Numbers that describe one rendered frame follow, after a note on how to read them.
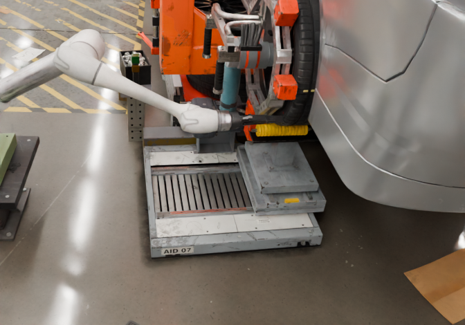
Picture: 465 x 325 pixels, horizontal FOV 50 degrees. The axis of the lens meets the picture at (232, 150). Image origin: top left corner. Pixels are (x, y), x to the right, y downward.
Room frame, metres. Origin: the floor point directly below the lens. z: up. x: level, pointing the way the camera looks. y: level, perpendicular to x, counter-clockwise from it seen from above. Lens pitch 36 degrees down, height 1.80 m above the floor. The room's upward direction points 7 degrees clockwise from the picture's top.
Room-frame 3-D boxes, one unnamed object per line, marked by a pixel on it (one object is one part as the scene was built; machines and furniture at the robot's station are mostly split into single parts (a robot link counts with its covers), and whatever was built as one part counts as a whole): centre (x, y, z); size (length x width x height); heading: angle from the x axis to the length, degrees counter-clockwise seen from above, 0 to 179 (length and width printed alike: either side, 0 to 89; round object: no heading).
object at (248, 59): (2.08, -0.03, 0.85); 0.21 x 0.14 x 0.14; 105
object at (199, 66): (2.58, 0.04, 0.69); 0.52 x 0.17 x 0.35; 105
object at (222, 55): (1.88, 0.06, 0.93); 0.09 x 0.05 x 0.05; 105
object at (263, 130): (2.01, -0.22, 0.51); 0.29 x 0.06 x 0.06; 105
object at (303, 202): (2.13, -0.26, 0.13); 0.50 x 0.36 x 0.10; 15
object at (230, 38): (1.97, 0.00, 1.03); 0.19 x 0.18 x 0.11; 105
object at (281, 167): (2.14, -0.26, 0.32); 0.40 x 0.30 x 0.28; 15
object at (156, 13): (3.62, 0.69, 0.30); 0.09 x 0.05 x 0.50; 15
